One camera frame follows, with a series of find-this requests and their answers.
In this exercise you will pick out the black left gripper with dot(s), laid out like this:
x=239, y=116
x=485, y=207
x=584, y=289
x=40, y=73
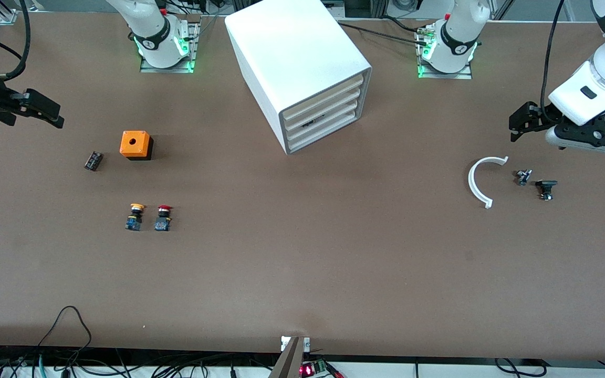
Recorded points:
x=535, y=115

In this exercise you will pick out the small black button part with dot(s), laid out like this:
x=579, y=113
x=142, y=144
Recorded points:
x=546, y=185

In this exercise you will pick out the yellow push button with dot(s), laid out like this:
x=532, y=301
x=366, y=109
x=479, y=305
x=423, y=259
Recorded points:
x=134, y=223

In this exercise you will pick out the red push button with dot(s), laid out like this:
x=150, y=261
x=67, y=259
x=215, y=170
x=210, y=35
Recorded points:
x=162, y=224

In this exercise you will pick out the small grey metal part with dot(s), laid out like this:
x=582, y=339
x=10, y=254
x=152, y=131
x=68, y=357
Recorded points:
x=523, y=177

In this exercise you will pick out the small black terminal block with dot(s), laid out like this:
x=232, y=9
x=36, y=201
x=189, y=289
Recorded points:
x=94, y=161

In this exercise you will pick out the white curved plastic arc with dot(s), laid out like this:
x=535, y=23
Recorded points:
x=471, y=181

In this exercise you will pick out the circuit board with red light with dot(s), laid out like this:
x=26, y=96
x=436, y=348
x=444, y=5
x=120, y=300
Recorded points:
x=308, y=370

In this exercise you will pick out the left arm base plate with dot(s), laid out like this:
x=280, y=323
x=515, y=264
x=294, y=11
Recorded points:
x=460, y=76

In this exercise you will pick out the aluminium table corner bracket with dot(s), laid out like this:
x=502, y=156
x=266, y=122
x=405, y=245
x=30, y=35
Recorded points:
x=7, y=17

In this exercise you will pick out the orange button enclosure box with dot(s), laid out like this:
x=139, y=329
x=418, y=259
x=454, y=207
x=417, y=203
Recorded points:
x=134, y=143

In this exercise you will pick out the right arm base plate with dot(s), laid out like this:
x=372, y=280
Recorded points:
x=147, y=69

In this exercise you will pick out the small metal bracket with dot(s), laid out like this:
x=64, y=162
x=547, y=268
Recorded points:
x=284, y=344

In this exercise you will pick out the grey metal camera beam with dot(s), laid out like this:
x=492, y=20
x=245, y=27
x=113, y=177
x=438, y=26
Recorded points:
x=289, y=365

